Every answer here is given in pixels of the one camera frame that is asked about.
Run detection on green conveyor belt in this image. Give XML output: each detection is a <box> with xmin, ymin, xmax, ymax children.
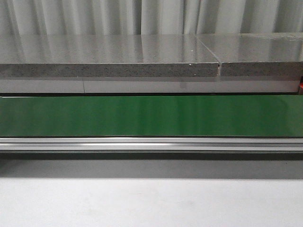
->
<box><xmin>0</xmin><ymin>95</ymin><xmax>303</xmax><ymax>160</ymax></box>

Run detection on grey curtain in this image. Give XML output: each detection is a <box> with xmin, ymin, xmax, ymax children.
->
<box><xmin>0</xmin><ymin>0</ymin><xmax>303</xmax><ymax>35</ymax></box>

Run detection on grey speckled countertop right slab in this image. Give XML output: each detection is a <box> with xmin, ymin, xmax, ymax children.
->
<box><xmin>197</xmin><ymin>33</ymin><xmax>303</xmax><ymax>79</ymax></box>

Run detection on grey speckled countertop left slab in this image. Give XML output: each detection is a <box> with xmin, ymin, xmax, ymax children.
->
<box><xmin>0</xmin><ymin>35</ymin><xmax>218</xmax><ymax>78</ymax></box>

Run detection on grey speckled countertop slab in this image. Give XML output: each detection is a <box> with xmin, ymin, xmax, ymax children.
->
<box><xmin>197</xmin><ymin>33</ymin><xmax>303</xmax><ymax>79</ymax></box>
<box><xmin>0</xmin><ymin>35</ymin><xmax>218</xmax><ymax>78</ymax></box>

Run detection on red plastic tray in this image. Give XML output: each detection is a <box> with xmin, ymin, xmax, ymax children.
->
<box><xmin>298</xmin><ymin>77</ymin><xmax>303</xmax><ymax>95</ymax></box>

